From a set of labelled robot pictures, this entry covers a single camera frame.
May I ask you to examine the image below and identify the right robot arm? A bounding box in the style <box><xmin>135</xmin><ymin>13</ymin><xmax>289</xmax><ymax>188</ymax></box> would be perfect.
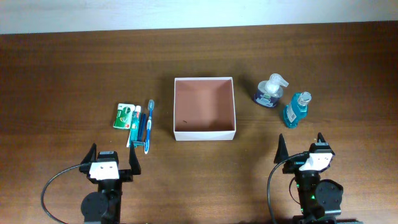
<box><xmin>267</xmin><ymin>133</ymin><xmax>359</xmax><ymax>224</ymax></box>

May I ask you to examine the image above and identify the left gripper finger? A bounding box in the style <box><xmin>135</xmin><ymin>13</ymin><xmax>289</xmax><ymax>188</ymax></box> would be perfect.
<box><xmin>129</xmin><ymin>141</ymin><xmax>141</xmax><ymax>175</ymax></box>
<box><xmin>81</xmin><ymin>143</ymin><xmax>96</xmax><ymax>164</ymax></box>

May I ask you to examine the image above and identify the blue hand soap pump bottle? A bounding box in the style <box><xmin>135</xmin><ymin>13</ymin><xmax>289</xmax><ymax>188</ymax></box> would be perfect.
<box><xmin>253</xmin><ymin>73</ymin><xmax>289</xmax><ymax>108</ymax></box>

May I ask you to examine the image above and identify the green Dettol soap box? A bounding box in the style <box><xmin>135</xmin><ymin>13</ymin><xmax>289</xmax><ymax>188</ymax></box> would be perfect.
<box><xmin>113</xmin><ymin>103</ymin><xmax>136</xmax><ymax>129</ymax></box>

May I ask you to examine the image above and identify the blue white toothbrush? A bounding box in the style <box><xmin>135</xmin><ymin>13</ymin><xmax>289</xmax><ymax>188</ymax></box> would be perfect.
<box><xmin>144</xmin><ymin>100</ymin><xmax>155</xmax><ymax>154</ymax></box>

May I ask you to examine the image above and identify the teal mouthwash bottle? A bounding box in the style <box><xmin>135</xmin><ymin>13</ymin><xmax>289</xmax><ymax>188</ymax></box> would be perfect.
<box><xmin>283</xmin><ymin>91</ymin><xmax>312</xmax><ymax>128</ymax></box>

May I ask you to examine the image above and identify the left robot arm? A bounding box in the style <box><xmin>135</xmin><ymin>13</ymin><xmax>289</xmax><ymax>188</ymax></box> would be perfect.
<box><xmin>79</xmin><ymin>144</ymin><xmax>141</xmax><ymax>224</ymax></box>

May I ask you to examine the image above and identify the green toothpaste tube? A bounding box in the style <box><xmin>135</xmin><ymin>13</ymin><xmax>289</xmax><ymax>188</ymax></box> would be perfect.
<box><xmin>126</xmin><ymin>105</ymin><xmax>141</xmax><ymax>147</ymax></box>

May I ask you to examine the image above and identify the white cardboard box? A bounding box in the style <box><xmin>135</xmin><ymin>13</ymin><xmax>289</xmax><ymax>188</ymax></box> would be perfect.
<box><xmin>173</xmin><ymin>77</ymin><xmax>236</xmax><ymax>141</ymax></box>

